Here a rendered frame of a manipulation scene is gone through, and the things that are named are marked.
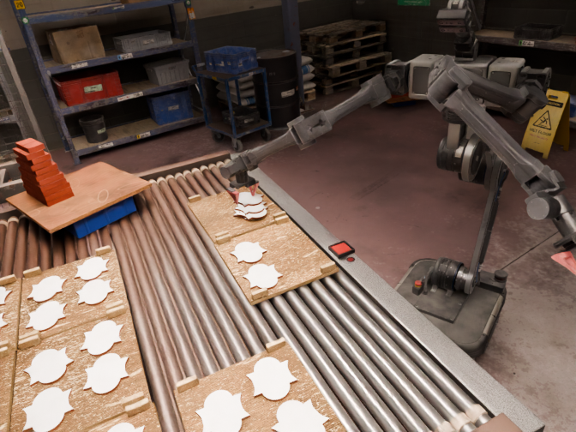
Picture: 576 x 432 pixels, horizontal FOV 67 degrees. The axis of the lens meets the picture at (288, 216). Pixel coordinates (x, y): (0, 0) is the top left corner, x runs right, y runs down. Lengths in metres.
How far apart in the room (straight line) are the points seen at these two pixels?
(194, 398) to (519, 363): 1.85
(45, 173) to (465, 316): 2.15
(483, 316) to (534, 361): 0.37
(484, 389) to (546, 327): 1.64
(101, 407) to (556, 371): 2.15
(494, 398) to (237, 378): 0.68
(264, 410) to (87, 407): 0.48
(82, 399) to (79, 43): 4.76
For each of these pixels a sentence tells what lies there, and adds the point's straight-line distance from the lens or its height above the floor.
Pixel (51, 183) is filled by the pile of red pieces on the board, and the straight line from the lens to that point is 2.25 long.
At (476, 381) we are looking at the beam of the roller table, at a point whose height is 0.92.
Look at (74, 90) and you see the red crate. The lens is 5.72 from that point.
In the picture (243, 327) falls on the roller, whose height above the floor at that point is 0.92.
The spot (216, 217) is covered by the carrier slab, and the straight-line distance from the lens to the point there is 2.02.
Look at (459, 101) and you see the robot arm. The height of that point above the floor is 1.54.
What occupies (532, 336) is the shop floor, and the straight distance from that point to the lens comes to 2.86.
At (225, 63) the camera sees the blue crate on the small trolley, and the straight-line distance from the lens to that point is 5.08.
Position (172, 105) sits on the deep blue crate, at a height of 0.35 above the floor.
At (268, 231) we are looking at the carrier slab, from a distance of 1.86.
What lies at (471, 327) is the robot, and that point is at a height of 0.24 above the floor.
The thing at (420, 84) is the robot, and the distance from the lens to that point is 1.91.
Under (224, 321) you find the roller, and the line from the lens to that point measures 1.50.
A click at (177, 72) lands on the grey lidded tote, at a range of 6.05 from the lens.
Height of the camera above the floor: 1.94
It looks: 31 degrees down
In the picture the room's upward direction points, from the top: 6 degrees counter-clockwise
